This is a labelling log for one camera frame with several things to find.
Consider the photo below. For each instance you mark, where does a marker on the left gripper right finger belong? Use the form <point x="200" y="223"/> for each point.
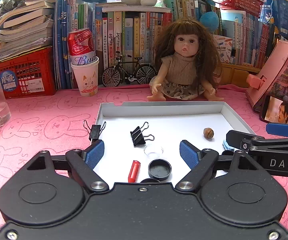
<point x="190" y="154"/>

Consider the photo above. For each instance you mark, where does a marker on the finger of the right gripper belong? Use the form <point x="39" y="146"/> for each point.
<point x="277" y="129"/>
<point x="240" y="140"/>

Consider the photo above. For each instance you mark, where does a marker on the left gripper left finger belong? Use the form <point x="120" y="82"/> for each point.
<point x="94" y="153"/>

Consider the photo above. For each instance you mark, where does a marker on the brown walnut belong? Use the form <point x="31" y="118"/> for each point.
<point x="208" y="133"/>

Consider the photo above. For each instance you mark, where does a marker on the black round lid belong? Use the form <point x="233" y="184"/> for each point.
<point x="159" y="169"/>
<point x="150" y="180"/>

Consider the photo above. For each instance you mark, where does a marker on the red crayon cap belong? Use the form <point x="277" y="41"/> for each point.
<point x="134" y="171"/>

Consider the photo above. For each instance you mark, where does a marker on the black binder clip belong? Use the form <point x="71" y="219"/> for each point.
<point x="138" y="138"/>
<point x="94" y="131"/>

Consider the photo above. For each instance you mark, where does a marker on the black round container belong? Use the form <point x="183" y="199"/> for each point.
<point x="228" y="153"/>

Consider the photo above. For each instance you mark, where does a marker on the blue hair clip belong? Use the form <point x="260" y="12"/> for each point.
<point x="227" y="147"/>

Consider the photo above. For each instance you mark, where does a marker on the black binder clip on box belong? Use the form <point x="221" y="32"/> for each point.
<point x="94" y="131"/>

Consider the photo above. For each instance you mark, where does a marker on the smartphone showing video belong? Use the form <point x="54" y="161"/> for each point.
<point x="274" y="110"/>

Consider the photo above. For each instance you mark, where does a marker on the white shallow cardboard box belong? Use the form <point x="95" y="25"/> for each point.
<point x="170" y="123"/>

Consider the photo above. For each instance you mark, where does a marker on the white paper cup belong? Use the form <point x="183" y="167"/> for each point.
<point x="86" y="77"/>

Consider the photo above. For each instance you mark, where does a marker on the brown-haired doll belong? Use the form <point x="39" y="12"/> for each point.
<point x="187" y="61"/>

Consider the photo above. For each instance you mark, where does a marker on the miniature black bicycle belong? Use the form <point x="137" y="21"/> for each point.
<point x="114" y="76"/>

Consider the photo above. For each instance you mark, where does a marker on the red plastic crate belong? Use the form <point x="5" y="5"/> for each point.
<point x="29" y="74"/>

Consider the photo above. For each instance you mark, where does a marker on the red Budweiser can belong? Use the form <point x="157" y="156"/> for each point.
<point x="81" y="47"/>

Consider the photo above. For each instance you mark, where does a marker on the red plastic basket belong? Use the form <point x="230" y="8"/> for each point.
<point x="253" y="7"/>

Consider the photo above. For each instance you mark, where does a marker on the stack of books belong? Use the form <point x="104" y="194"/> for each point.
<point x="25" y="25"/>

